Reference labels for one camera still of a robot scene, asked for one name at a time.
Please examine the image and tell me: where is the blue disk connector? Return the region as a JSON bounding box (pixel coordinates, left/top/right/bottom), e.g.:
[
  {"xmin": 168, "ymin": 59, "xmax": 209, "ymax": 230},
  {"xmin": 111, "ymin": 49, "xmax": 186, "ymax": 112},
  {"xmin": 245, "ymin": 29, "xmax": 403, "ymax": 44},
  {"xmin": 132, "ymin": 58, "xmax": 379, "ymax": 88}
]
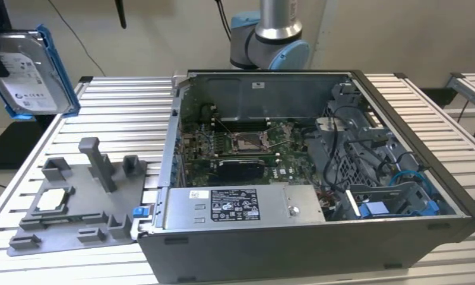
[{"xmin": 359, "ymin": 203, "xmax": 389, "ymax": 220}]

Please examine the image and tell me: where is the locking lever wire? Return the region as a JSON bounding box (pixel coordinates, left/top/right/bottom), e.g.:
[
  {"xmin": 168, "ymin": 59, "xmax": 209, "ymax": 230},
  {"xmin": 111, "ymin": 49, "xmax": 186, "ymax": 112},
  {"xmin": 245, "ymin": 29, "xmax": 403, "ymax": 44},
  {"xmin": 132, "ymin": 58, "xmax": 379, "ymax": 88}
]
[{"xmin": 217, "ymin": 118, "xmax": 238, "ymax": 137}]

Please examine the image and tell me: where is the silver power supply unit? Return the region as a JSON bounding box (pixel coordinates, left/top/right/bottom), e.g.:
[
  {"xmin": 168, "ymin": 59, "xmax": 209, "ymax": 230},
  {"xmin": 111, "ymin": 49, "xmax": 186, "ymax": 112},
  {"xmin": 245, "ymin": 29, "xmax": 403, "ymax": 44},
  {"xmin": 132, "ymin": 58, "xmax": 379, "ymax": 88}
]
[{"xmin": 164, "ymin": 183, "xmax": 325, "ymax": 231}]

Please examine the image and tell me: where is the black antenna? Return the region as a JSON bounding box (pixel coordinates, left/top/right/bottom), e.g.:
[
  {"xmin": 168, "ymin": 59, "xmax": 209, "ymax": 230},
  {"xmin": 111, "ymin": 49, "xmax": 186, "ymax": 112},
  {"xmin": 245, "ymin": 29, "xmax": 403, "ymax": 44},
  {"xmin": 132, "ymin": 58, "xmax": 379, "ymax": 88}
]
[{"xmin": 113, "ymin": 0, "xmax": 128, "ymax": 30}]

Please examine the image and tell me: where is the black box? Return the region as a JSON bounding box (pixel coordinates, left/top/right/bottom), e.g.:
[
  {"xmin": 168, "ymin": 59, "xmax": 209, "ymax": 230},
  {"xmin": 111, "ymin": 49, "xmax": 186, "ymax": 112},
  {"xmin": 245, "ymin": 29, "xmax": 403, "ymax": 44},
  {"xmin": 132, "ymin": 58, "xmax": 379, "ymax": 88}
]
[{"xmin": 419, "ymin": 87, "xmax": 456, "ymax": 105}]

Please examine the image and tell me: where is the thin black wall wire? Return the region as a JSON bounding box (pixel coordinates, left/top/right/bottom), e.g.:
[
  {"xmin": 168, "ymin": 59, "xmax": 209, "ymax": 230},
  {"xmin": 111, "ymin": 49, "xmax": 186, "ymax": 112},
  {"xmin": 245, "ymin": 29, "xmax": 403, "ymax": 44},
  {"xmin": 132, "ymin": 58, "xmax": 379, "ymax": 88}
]
[{"xmin": 55, "ymin": 7, "xmax": 106, "ymax": 77}]

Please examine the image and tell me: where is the green motherboard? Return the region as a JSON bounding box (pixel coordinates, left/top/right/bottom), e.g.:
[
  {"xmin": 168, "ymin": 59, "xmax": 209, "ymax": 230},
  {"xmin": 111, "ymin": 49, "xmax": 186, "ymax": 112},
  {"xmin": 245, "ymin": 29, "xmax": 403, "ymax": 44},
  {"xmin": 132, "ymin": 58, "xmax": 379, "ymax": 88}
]
[{"xmin": 180, "ymin": 118, "xmax": 316, "ymax": 188}]

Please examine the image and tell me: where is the hard disk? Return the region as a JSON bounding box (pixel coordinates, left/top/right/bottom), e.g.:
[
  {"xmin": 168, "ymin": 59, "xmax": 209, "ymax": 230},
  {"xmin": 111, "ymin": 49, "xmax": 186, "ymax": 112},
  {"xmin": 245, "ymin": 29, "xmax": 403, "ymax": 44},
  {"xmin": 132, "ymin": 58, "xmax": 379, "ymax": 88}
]
[{"xmin": 0, "ymin": 23, "xmax": 82, "ymax": 121}]

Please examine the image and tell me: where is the silver CPU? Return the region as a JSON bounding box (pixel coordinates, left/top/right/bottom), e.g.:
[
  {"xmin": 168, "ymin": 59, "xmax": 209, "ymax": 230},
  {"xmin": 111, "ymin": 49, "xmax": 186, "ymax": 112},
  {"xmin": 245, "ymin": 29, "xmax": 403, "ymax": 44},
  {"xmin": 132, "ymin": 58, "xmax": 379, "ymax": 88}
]
[{"xmin": 35, "ymin": 189, "xmax": 70, "ymax": 211}]

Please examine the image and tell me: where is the black graphics card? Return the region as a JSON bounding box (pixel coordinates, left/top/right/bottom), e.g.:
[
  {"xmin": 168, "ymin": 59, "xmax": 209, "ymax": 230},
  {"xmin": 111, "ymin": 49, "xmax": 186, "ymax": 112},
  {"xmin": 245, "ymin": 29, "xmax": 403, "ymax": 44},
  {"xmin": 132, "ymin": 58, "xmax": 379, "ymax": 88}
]
[{"xmin": 214, "ymin": 159, "xmax": 265, "ymax": 181}]

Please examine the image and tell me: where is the black monitor stand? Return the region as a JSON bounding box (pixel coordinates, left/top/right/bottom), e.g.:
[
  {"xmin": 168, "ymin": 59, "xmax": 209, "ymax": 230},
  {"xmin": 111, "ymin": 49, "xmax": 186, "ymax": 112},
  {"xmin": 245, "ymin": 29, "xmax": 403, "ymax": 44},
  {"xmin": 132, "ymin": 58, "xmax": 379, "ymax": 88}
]
[{"xmin": 0, "ymin": 0, "xmax": 61, "ymax": 170}]

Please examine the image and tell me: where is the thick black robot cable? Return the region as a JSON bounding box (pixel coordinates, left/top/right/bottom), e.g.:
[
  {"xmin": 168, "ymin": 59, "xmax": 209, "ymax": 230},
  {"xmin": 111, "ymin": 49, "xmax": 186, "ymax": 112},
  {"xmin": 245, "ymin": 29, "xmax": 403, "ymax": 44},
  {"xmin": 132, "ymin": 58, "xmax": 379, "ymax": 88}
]
[{"xmin": 214, "ymin": 0, "xmax": 233, "ymax": 41}]

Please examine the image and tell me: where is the blue wire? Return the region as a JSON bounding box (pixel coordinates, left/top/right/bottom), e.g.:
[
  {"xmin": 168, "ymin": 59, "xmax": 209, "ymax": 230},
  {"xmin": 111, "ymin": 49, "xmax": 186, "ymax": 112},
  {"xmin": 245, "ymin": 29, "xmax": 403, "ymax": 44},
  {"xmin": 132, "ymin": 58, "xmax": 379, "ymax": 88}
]
[{"xmin": 391, "ymin": 169, "xmax": 431, "ymax": 194}]

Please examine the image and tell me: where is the grey parts rack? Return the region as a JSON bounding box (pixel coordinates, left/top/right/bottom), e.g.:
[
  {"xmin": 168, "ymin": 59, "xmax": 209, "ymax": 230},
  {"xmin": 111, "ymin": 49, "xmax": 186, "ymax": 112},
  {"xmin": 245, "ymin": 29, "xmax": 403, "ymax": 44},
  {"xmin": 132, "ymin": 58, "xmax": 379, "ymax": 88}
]
[{"xmin": 5, "ymin": 137, "xmax": 149, "ymax": 258}]

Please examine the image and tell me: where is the grey disk bay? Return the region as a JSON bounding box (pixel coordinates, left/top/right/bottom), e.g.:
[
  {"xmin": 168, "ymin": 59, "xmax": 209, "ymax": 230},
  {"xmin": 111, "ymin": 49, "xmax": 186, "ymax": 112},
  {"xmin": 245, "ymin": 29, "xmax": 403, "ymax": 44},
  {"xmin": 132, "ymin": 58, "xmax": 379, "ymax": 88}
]
[{"xmin": 341, "ymin": 180, "xmax": 440, "ymax": 221}]

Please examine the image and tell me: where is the black wire in case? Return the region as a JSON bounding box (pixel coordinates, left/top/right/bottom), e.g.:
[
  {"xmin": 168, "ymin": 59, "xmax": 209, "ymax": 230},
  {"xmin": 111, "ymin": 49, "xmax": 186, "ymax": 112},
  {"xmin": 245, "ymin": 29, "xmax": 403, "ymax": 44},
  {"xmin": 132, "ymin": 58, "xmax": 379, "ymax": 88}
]
[{"xmin": 322, "ymin": 116, "xmax": 365, "ymax": 191}]

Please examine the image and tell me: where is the socket cover metal frame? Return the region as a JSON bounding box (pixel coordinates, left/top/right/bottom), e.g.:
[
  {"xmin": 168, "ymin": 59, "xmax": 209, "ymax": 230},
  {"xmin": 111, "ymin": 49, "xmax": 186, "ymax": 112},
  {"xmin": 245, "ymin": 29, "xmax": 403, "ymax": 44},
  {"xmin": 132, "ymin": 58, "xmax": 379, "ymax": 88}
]
[{"xmin": 262, "ymin": 122, "xmax": 294, "ymax": 141}]

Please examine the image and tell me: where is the CPU socket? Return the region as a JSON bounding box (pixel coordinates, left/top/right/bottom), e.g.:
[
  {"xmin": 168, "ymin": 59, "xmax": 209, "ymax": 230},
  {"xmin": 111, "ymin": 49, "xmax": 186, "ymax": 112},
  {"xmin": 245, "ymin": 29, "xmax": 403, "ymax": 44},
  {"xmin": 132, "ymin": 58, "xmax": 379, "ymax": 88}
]
[{"xmin": 228, "ymin": 130, "xmax": 272, "ymax": 155}]

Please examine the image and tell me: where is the grey perforated drive cage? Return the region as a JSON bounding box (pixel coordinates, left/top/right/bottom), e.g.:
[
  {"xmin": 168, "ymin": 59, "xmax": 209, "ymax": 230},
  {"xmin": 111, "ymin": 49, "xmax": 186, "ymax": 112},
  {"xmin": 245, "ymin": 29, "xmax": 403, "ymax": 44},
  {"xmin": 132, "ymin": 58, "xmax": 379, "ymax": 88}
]
[{"xmin": 304, "ymin": 100, "xmax": 420, "ymax": 191}]

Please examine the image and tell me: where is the open black PC case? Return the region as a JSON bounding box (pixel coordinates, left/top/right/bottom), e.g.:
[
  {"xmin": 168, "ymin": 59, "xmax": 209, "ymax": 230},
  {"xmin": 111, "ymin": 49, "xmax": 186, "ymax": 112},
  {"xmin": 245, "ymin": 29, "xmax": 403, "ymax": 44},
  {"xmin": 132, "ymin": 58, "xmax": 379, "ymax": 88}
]
[{"xmin": 136, "ymin": 69, "xmax": 475, "ymax": 283}]

